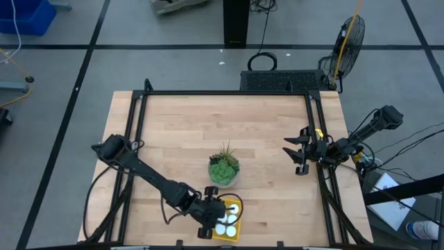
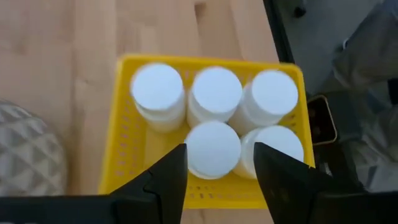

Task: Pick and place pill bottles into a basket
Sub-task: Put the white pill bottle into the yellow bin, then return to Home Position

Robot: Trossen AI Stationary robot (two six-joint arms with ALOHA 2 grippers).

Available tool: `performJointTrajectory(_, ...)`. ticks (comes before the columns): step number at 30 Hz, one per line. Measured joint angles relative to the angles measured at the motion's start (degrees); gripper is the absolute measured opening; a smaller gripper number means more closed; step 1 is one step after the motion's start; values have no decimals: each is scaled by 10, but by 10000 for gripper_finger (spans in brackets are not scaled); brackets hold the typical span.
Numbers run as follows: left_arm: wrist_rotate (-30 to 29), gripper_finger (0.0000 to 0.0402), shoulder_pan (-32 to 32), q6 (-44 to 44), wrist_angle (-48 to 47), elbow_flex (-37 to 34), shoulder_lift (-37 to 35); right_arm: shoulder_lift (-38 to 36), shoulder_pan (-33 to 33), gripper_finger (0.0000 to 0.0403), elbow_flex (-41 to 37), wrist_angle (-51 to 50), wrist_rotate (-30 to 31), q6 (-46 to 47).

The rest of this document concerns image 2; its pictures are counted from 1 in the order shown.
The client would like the black aluminium table frame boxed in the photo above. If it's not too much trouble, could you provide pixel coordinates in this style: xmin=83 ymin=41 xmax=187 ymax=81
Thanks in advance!
xmin=262 ymin=0 xmax=296 ymax=65

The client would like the yellow plastic basket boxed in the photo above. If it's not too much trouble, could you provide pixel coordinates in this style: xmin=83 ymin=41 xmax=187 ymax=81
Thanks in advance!
xmin=98 ymin=53 xmax=316 ymax=210

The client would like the person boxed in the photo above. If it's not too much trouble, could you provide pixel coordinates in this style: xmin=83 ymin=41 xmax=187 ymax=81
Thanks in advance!
xmin=331 ymin=0 xmax=398 ymax=194

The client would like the grey triangle-patterned plant pot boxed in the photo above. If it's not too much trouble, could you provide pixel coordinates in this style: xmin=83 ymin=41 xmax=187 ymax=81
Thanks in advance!
xmin=0 ymin=99 xmax=68 ymax=197

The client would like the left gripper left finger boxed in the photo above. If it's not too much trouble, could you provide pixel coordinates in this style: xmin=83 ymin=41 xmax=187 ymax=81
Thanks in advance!
xmin=0 ymin=142 xmax=188 ymax=224

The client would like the white pill bottle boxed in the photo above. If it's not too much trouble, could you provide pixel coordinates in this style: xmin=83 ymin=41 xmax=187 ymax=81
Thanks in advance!
xmin=129 ymin=62 xmax=187 ymax=133
xmin=228 ymin=68 xmax=299 ymax=136
xmin=186 ymin=65 xmax=244 ymax=129
xmin=233 ymin=124 xmax=305 ymax=180
xmin=183 ymin=120 xmax=243 ymax=180

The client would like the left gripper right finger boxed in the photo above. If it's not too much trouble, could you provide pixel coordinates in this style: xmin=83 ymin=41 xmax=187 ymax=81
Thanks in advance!
xmin=253 ymin=141 xmax=398 ymax=224

